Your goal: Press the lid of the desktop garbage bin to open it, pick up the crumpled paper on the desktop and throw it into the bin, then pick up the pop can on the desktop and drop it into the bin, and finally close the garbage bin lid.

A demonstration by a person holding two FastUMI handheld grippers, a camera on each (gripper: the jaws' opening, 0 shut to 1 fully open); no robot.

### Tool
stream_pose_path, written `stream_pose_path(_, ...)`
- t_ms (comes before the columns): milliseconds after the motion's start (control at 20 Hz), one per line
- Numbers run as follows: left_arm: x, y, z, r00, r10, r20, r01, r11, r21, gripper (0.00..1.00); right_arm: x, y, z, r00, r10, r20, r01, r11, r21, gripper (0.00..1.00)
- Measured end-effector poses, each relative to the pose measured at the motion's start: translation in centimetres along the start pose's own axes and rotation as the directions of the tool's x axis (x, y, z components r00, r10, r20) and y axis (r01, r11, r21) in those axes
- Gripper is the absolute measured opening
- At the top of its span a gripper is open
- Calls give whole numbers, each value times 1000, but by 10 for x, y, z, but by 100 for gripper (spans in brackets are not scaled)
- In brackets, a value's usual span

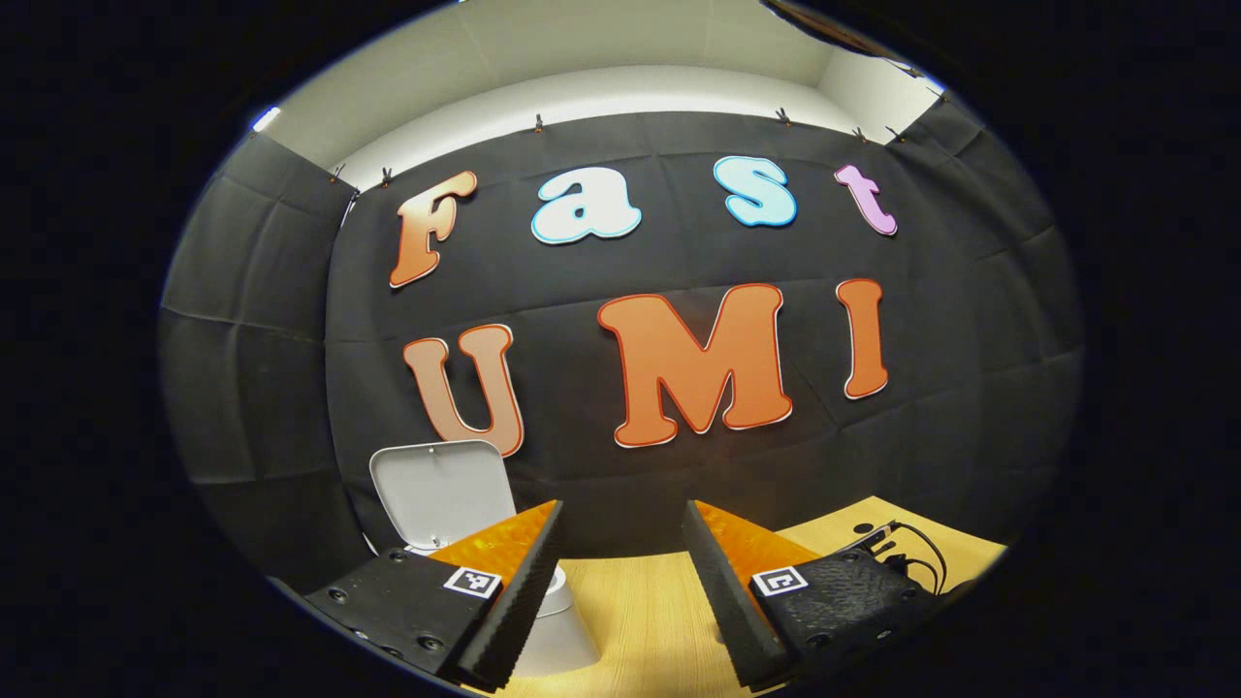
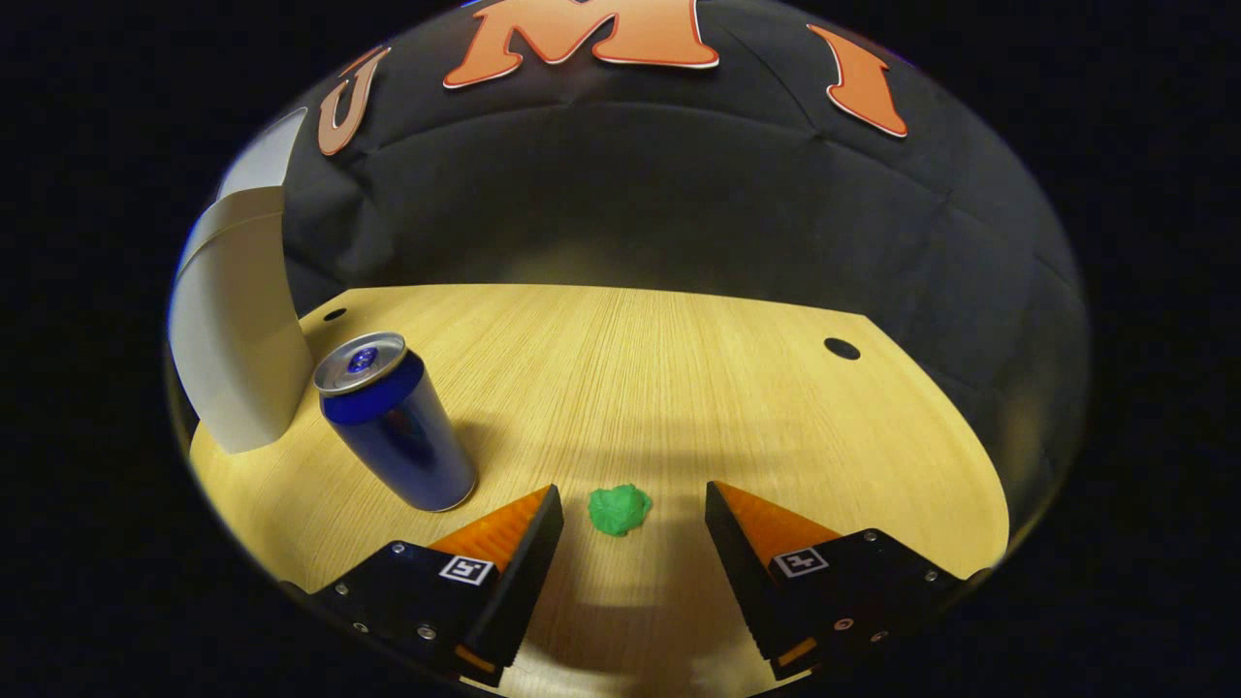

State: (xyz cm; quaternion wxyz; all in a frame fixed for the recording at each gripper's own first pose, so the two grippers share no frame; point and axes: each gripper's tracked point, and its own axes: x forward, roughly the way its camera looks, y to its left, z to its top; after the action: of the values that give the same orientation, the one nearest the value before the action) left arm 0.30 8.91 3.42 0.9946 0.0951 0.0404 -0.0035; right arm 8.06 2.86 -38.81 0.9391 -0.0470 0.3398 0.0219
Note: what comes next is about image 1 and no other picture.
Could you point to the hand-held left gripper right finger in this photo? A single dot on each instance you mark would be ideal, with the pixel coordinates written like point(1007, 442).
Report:
point(732, 611)

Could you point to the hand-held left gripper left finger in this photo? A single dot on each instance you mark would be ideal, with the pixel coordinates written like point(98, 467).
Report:
point(519, 611)

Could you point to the white desktop garbage bin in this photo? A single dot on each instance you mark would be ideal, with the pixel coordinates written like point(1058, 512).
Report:
point(441, 490)

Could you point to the wooden desktop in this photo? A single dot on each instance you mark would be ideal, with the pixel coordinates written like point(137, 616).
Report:
point(640, 611)

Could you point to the black backdrop cloth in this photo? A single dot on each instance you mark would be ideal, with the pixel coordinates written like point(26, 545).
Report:
point(582, 271)

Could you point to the white ceiling light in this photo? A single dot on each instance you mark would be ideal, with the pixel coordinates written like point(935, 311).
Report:
point(267, 119)

